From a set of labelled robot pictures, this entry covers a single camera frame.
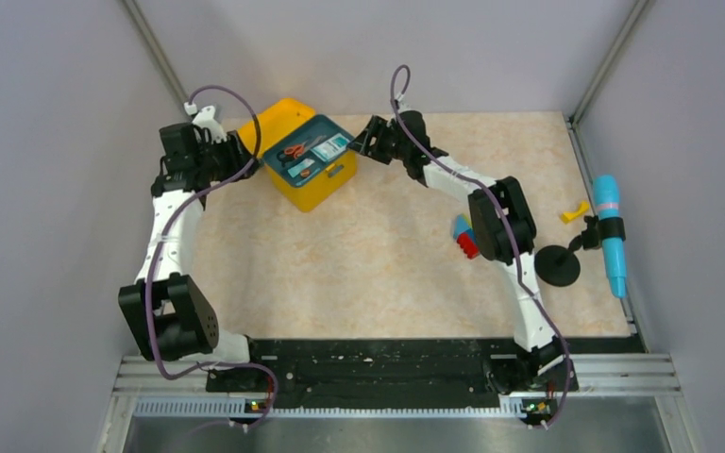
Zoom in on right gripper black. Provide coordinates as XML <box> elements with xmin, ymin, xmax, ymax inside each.
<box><xmin>346</xmin><ymin>117</ymin><xmax>410</xmax><ymax>166</ymax></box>

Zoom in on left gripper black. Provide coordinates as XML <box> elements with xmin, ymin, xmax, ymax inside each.
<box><xmin>194</xmin><ymin>129</ymin><xmax>261</xmax><ymax>183</ymax></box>

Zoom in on gauze packet teal white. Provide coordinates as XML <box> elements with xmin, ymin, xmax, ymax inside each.
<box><xmin>311</xmin><ymin>133</ymin><xmax>349</xmax><ymax>162</ymax></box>

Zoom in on teal divided plastic tray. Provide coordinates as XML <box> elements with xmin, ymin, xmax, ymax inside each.
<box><xmin>263</xmin><ymin>114</ymin><xmax>353</xmax><ymax>188</ymax></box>

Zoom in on orange handled small scissors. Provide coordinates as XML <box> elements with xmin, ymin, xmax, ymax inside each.
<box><xmin>278</xmin><ymin>140</ymin><xmax>320</xmax><ymax>162</ymax></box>

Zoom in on black handled scissors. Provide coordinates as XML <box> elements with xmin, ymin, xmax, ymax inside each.
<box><xmin>276</xmin><ymin>135</ymin><xmax>325</xmax><ymax>164</ymax></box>

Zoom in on teal bandage roll packet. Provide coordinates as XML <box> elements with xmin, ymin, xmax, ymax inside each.
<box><xmin>288</xmin><ymin>159</ymin><xmax>314</xmax><ymax>178</ymax></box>

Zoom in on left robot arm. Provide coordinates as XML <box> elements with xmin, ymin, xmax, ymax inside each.
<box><xmin>118</xmin><ymin>120</ymin><xmax>265</xmax><ymax>390</ymax></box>

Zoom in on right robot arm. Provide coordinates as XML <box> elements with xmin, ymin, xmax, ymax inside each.
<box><xmin>349</xmin><ymin>110</ymin><xmax>574</xmax><ymax>389</ymax></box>

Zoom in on yellow medicine box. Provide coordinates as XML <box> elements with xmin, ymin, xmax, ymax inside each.
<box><xmin>258</xmin><ymin>98</ymin><xmax>358</xmax><ymax>212</ymax></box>

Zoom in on toy brick block assembly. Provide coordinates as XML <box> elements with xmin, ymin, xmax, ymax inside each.
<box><xmin>451</xmin><ymin>214</ymin><xmax>480</xmax><ymax>260</ymax></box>

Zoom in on yellow object at edge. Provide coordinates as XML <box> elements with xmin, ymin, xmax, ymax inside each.
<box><xmin>559</xmin><ymin>200</ymin><xmax>591</xmax><ymax>225</ymax></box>

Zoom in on black round stand base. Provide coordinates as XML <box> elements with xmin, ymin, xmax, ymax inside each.
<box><xmin>534</xmin><ymin>245</ymin><xmax>582</xmax><ymax>287</ymax></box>

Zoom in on blue cylinder tool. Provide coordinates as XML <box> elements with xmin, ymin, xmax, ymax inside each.
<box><xmin>593</xmin><ymin>175</ymin><xmax>627</xmax><ymax>299</ymax></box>

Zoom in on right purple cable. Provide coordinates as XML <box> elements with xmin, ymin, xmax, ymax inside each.
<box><xmin>389</xmin><ymin>64</ymin><xmax>573</xmax><ymax>431</ymax></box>

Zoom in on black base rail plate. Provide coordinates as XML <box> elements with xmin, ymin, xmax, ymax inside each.
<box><xmin>146</xmin><ymin>337</ymin><xmax>647</xmax><ymax>411</ymax></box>

